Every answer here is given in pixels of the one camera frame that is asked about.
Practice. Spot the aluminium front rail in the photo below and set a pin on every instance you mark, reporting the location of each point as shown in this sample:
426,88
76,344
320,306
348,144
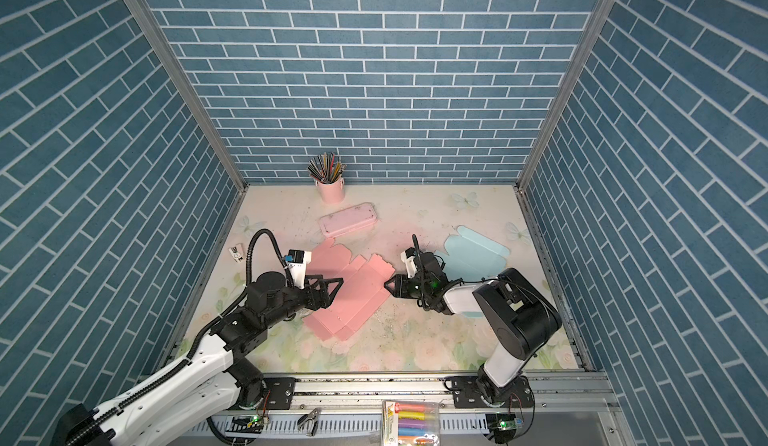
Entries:
554,391

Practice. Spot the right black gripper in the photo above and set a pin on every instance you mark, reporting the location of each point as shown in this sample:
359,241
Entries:
400,286

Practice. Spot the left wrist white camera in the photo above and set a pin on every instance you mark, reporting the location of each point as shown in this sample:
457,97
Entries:
297,262

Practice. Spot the pack of coloured markers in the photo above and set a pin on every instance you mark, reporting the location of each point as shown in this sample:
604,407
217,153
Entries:
410,423

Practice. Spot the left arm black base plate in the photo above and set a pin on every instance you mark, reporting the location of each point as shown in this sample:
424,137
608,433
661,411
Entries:
270,393

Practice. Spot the pink paper box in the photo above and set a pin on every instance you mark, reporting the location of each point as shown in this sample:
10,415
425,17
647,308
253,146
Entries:
361,293

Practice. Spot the light blue flat paper box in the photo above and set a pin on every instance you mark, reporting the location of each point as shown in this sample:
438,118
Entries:
471,257

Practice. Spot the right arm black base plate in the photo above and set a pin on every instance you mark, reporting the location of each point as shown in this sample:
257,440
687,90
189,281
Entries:
480,392

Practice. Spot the pink pencil case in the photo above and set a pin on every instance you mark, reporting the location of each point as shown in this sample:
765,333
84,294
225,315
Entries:
348,220

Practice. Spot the wrist white camera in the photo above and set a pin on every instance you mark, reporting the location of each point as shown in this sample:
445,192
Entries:
408,257
297,262

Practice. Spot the bundle of coloured pencils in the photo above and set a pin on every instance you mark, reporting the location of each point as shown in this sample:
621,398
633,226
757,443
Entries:
326,168

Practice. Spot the small circuit board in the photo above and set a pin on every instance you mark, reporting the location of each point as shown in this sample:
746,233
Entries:
502,428
248,424

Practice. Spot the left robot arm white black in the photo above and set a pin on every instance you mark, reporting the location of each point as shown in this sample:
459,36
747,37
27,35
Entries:
214,375

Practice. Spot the right small circuit board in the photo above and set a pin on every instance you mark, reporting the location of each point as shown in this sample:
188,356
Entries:
502,428

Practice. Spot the black metal clip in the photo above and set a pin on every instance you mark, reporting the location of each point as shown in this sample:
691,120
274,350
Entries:
309,423

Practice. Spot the small white pencil sharpener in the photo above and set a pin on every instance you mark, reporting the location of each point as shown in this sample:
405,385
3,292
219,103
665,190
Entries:
237,253

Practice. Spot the pink pencil cup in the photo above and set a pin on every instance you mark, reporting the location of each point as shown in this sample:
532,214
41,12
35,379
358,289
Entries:
331,193

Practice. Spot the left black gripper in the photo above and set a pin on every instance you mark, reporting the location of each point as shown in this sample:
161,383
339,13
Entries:
324,299

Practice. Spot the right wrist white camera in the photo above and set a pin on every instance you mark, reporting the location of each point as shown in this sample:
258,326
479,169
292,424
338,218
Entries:
408,257

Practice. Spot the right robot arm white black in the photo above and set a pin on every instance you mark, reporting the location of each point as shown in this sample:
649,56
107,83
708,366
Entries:
520,317

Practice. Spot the left small circuit board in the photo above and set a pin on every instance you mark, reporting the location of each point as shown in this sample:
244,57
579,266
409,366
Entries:
248,424

